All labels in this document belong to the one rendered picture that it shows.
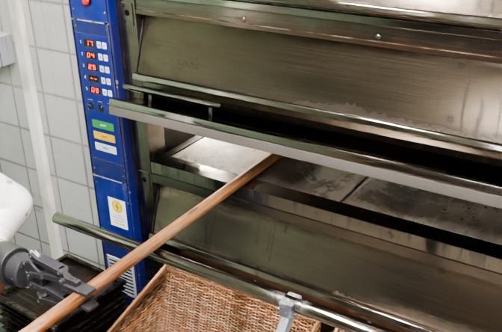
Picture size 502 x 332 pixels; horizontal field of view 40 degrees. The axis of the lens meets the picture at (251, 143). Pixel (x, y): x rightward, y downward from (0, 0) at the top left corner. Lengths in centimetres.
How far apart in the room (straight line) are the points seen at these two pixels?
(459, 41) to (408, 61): 13
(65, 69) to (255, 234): 79
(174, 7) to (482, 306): 108
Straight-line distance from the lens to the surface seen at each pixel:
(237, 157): 211
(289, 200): 186
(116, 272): 159
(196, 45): 188
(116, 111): 192
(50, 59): 229
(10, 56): 241
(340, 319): 146
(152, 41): 197
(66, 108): 231
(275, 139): 162
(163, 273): 223
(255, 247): 200
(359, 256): 186
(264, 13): 172
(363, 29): 160
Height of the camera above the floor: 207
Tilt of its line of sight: 24 degrees down
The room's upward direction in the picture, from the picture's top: 2 degrees counter-clockwise
